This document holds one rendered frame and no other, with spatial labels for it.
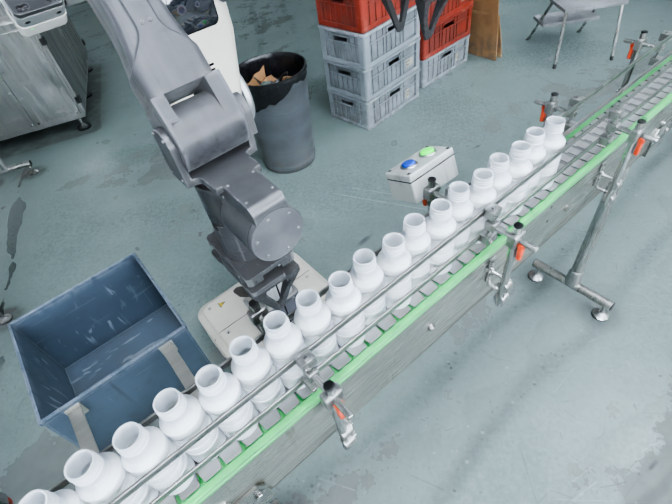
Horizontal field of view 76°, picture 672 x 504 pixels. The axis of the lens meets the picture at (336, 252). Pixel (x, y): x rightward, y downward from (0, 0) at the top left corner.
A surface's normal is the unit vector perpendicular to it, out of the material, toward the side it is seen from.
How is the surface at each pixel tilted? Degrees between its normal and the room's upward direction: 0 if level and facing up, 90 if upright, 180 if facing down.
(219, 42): 90
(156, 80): 57
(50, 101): 88
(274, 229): 90
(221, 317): 0
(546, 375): 0
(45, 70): 91
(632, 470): 0
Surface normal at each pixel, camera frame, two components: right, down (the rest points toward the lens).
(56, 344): 0.64, 0.50
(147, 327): -0.12, -0.68
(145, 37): 0.47, 0.05
